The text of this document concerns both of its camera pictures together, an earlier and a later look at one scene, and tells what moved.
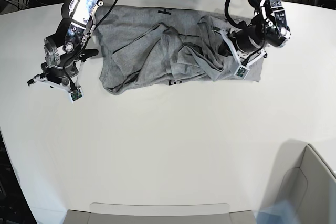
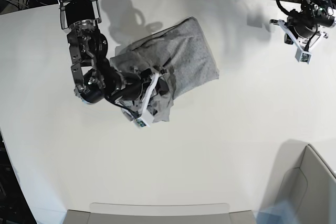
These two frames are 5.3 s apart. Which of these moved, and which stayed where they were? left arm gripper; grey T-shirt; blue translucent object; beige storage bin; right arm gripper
Moved: right arm gripper; grey T-shirt; left arm gripper
Stayed: beige storage bin; blue translucent object
